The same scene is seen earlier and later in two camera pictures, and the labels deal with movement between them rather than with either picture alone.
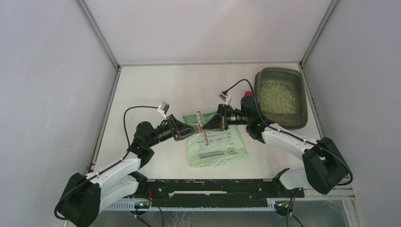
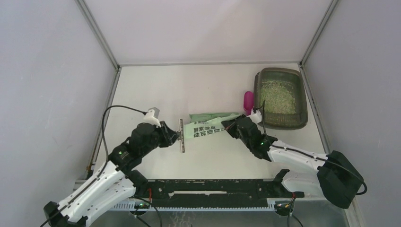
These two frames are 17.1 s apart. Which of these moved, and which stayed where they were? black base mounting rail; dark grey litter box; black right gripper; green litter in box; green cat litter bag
Moved: green cat litter bag; black right gripper
Stayed: green litter in box; dark grey litter box; black base mounting rail
